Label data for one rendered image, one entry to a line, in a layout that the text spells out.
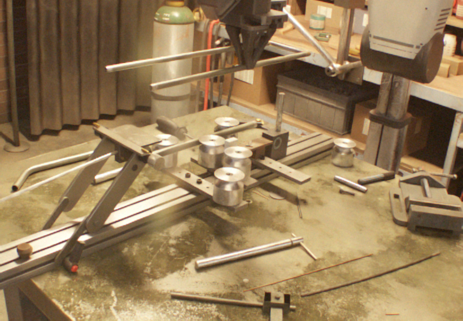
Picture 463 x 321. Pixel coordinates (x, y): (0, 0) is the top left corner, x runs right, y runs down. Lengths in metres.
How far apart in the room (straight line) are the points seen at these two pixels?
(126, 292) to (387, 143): 1.12
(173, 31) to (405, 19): 1.49
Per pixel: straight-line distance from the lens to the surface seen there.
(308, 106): 2.65
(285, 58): 1.02
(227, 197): 0.94
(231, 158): 1.02
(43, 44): 3.42
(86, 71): 3.62
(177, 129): 1.29
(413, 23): 1.61
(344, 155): 1.24
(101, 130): 0.91
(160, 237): 0.93
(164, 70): 2.90
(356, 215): 1.06
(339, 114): 2.56
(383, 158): 1.77
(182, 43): 2.87
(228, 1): 0.86
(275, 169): 1.09
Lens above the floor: 1.38
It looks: 24 degrees down
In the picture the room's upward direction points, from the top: 5 degrees clockwise
